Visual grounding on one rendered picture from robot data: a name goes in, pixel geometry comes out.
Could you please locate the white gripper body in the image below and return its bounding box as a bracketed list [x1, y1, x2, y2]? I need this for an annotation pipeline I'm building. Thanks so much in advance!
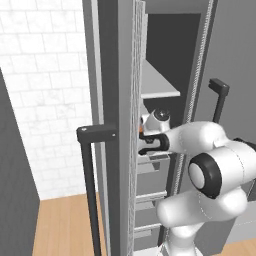
[140, 113, 152, 127]

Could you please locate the white freezer shelf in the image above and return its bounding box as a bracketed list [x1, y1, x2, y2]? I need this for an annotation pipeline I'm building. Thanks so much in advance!
[140, 58, 182, 100]

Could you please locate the grey freezer door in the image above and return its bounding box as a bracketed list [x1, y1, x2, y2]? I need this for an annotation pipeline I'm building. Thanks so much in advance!
[82, 0, 148, 256]

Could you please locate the grey fridge cabinet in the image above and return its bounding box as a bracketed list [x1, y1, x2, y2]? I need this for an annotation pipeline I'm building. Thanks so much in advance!
[133, 0, 220, 256]

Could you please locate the grey fridge door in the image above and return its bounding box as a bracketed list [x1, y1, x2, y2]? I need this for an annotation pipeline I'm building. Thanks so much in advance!
[186, 0, 256, 246]

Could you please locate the dark grey tall cabinet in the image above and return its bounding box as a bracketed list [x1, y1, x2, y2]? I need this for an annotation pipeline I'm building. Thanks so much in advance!
[0, 67, 41, 256]

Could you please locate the black freezer door handle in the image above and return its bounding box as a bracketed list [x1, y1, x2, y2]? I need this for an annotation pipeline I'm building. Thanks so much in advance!
[75, 123, 118, 256]

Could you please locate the black fridge door handle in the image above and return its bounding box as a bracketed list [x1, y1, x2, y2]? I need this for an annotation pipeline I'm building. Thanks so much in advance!
[207, 77, 231, 124]

